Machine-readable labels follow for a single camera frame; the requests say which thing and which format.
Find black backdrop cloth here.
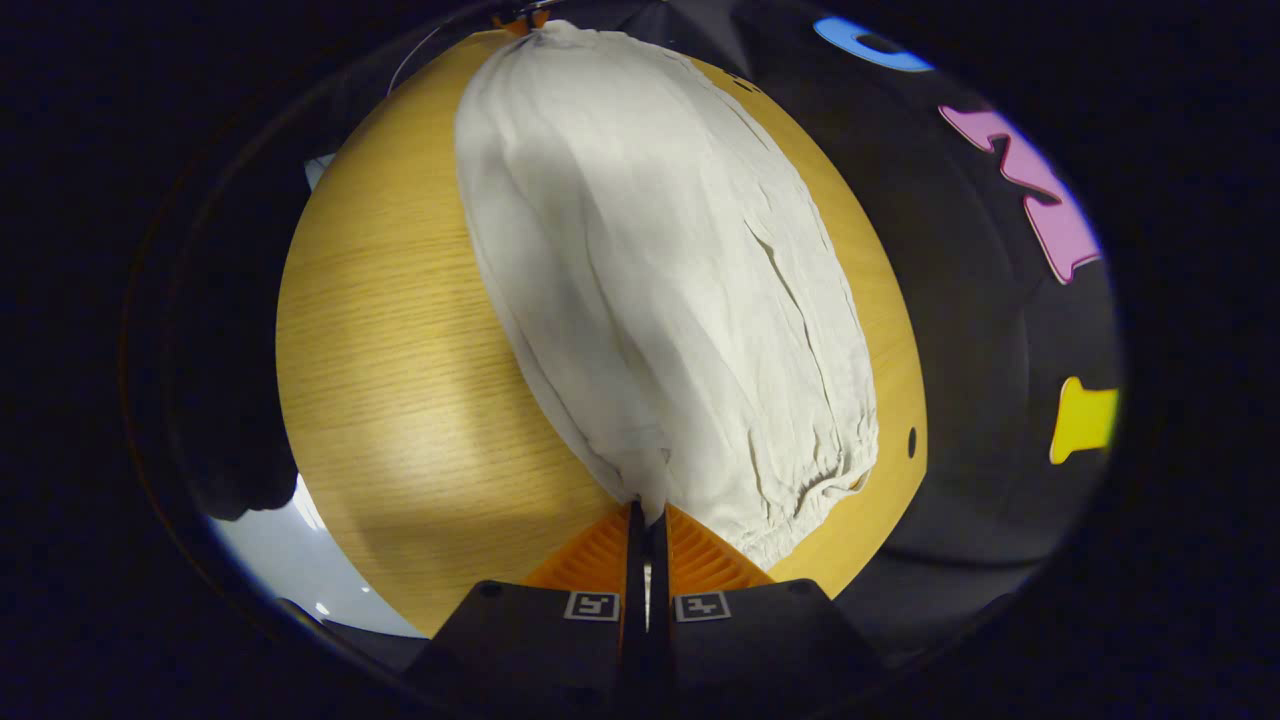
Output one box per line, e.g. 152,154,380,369
165,0,1126,666

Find thin gripper cable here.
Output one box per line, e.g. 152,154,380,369
386,15,476,98

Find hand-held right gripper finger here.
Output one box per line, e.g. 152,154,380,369
400,500,648,716
648,502,888,716

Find off-white jeans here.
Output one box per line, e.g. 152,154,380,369
455,20,881,571

